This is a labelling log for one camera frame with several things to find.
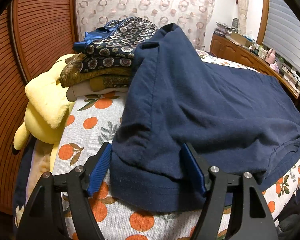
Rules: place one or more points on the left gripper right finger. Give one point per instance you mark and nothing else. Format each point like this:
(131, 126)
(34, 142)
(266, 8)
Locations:
(250, 217)

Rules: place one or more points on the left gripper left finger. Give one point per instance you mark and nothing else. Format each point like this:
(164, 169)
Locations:
(43, 217)

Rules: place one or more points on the navy blue t-shirt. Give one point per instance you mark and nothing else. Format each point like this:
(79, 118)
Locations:
(237, 119)

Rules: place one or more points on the orange print white blanket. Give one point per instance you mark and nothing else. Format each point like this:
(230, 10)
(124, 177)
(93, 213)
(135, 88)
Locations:
(189, 130)

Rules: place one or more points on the yellow plush toy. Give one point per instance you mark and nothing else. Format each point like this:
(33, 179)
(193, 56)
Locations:
(47, 110)

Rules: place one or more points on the brown folded garment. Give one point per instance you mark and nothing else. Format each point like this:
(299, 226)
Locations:
(98, 82)

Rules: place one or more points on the pink kettle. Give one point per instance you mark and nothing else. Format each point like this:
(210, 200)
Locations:
(270, 57)

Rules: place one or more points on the wooden sideboard cabinet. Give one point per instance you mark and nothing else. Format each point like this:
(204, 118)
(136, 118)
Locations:
(225, 49)

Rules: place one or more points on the cardboard box on sideboard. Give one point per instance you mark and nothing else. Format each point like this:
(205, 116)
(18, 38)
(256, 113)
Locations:
(241, 40)

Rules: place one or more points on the navy patterned silk garment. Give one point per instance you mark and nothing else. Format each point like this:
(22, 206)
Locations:
(114, 44)

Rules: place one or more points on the grey window blind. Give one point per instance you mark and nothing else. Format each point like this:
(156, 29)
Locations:
(283, 32)

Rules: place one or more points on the wooden louvered wardrobe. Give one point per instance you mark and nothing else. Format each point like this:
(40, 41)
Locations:
(33, 35)

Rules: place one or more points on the patterned lace curtain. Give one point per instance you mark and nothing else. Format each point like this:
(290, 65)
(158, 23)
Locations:
(191, 15)

